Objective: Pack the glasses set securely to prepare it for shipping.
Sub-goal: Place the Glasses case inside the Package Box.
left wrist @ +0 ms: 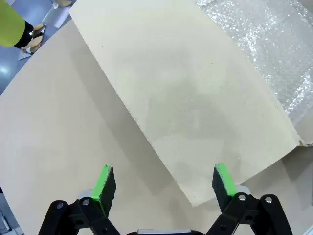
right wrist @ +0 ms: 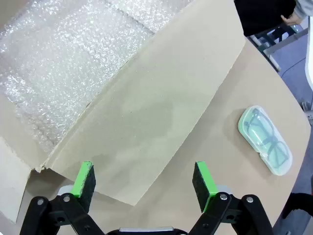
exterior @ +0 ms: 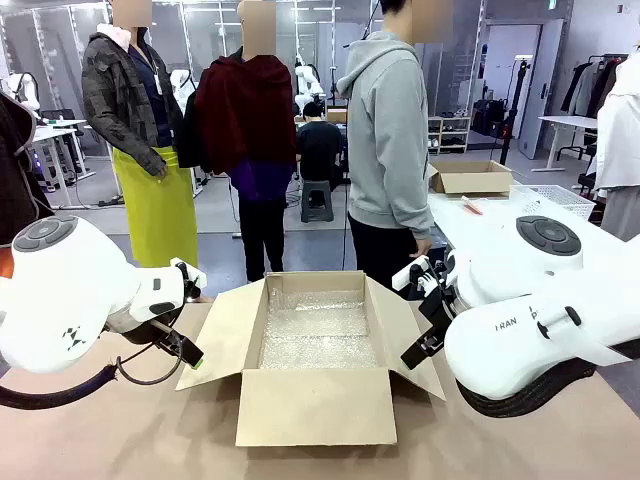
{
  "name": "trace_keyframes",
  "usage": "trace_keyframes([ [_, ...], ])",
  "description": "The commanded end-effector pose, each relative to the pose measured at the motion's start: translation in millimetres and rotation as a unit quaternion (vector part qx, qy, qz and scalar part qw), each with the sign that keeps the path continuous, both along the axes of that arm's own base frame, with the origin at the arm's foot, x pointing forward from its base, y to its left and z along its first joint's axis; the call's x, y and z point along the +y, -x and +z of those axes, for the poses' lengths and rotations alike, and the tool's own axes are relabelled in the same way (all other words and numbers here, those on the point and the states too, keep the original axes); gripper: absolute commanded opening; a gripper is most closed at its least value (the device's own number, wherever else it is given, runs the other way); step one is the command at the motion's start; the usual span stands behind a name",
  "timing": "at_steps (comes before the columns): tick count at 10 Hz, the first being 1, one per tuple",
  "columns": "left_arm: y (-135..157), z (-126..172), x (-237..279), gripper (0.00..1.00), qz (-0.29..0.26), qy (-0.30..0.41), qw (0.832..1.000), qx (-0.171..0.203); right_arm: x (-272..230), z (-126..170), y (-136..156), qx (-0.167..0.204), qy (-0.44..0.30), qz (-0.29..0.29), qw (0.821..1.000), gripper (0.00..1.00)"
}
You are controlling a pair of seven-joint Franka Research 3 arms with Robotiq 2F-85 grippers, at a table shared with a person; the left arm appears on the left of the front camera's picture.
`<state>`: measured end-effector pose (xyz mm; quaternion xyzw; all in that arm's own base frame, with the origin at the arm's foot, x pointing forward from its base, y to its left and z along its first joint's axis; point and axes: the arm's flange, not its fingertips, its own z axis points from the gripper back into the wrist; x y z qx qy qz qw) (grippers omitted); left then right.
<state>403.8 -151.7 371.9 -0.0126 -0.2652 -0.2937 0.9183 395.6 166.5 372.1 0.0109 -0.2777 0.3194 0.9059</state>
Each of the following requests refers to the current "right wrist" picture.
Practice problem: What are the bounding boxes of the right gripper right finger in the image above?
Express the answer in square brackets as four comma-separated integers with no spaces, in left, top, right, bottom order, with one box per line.
[187,161,273,235]

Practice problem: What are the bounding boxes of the right arm black cable bundle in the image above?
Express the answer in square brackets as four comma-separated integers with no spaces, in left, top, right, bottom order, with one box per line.
[283,192,313,235]

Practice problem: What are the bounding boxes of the brown cardboard shipping box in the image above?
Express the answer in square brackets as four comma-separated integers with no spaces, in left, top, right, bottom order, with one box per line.
[0,0,246,224]

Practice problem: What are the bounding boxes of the dark framed glasses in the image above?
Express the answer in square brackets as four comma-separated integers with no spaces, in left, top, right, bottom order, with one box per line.
[243,110,289,169]

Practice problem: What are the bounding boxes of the grey hoodie person's left forearm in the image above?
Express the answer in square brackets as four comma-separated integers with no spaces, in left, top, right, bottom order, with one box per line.
[293,0,313,20]

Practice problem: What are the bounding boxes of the clear bubble wrap sheet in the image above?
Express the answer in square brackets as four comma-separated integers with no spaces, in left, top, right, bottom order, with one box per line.
[0,0,162,158]

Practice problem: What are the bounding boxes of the grey hoodie person's left hand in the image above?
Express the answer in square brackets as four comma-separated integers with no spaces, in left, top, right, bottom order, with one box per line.
[280,11,304,26]

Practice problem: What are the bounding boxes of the grey metal table frame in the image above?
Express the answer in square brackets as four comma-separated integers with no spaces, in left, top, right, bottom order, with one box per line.
[248,24,310,72]

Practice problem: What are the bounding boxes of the green clear glasses case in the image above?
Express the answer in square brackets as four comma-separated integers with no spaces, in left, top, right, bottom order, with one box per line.
[238,105,293,176]

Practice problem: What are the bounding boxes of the person in grey hoodie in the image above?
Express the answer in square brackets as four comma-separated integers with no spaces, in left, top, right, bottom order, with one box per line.
[234,0,297,38]

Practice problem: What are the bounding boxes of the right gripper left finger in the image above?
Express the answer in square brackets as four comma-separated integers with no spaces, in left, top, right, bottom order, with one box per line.
[19,161,104,235]

